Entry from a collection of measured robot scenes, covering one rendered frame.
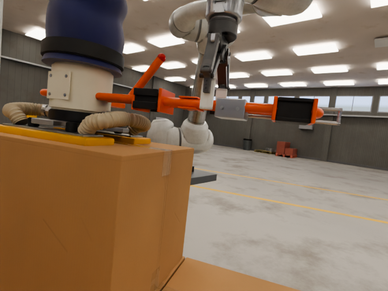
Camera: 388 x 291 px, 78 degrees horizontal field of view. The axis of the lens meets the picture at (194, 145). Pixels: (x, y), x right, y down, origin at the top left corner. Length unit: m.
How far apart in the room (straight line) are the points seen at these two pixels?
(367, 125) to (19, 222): 14.37
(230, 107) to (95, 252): 0.42
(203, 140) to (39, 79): 11.27
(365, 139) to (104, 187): 14.25
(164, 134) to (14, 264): 0.87
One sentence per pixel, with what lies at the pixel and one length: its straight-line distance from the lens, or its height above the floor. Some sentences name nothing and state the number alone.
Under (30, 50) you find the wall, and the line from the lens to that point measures 12.40.
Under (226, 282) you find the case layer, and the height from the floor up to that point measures 0.54.
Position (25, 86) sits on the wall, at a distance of 12.16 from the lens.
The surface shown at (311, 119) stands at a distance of 0.53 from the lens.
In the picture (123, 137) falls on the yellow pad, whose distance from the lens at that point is 0.77.
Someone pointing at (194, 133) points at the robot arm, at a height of 0.98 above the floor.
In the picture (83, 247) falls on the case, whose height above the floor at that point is 0.74.
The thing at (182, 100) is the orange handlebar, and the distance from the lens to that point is 0.59.
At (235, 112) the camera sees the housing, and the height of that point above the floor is 1.06.
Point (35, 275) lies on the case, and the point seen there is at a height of 0.64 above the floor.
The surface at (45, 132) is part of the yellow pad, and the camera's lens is 0.69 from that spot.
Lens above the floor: 1.01
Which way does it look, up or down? 4 degrees down
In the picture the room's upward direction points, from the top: 6 degrees clockwise
